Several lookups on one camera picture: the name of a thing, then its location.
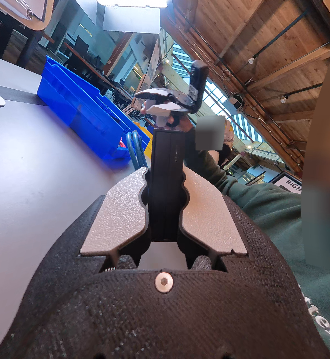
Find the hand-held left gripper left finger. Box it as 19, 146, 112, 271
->
79, 167, 149, 271

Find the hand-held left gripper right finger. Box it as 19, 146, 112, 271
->
180, 167, 249, 269

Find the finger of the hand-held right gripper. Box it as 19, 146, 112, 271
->
134, 88, 172, 100
140, 102, 173, 116

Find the blue ethernet cable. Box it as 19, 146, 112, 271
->
126, 130, 149, 172

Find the black network switch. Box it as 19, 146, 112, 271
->
148, 128, 187, 242

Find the blue plastic bin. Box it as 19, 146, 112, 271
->
37, 55, 152, 161

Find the person's right forearm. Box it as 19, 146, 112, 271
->
183, 129, 303, 216

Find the person's right hand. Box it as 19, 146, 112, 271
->
179, 113, 197, 132

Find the wooden display board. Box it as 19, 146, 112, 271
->
146, 39, 162, 82

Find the yellow plastic bin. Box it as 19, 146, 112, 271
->
133, 121, 154, 157

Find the translucent panel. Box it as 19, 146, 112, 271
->
96, 0, 168, 35

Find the person's green sweatshirt torso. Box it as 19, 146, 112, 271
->
246, 194, 330, 359

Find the framed marker sign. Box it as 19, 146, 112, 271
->
271, 171, 303, 194

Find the black tape strip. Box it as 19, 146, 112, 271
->
0, 82, 49, 106

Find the ceiling security camera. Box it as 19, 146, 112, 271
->
227, 94, 245, 109

